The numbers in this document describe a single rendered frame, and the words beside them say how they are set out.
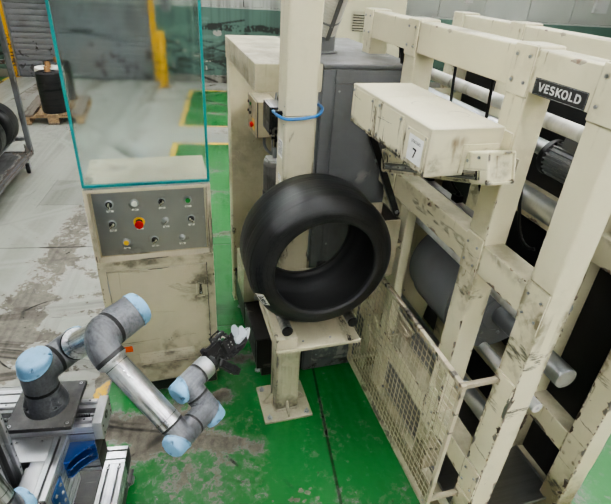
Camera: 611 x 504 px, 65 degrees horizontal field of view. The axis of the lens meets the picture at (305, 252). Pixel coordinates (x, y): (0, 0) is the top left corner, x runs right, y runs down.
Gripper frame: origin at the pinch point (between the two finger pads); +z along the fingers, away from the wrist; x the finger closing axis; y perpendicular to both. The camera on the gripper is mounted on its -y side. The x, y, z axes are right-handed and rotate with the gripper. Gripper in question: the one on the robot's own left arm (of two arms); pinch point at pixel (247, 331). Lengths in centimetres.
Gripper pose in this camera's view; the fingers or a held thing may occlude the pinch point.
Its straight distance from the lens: 178.5
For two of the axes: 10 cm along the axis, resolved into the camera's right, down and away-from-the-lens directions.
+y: -3.0, -8.6, -4.2
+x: -7.8, -0.3, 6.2
